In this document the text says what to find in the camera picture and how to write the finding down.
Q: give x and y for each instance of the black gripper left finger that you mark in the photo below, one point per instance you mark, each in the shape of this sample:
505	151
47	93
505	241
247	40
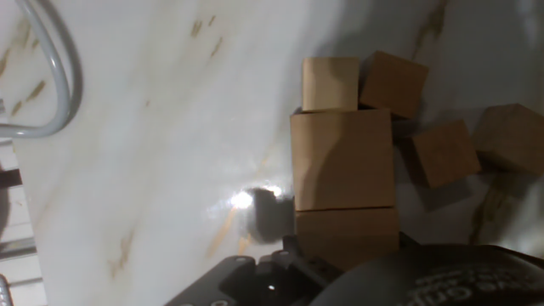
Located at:
255	280

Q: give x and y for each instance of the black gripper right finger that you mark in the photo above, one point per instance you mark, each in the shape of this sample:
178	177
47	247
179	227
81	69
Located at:
407	241

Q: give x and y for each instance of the large wooden cube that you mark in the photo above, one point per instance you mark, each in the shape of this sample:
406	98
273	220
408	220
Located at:
346	231
342	159

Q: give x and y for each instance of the small wooden cube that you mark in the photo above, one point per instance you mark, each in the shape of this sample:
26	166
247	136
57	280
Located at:
444	153
329	85
510	138
393	83

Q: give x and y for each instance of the marble pattern mat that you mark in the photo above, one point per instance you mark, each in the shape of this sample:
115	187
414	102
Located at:
149	149

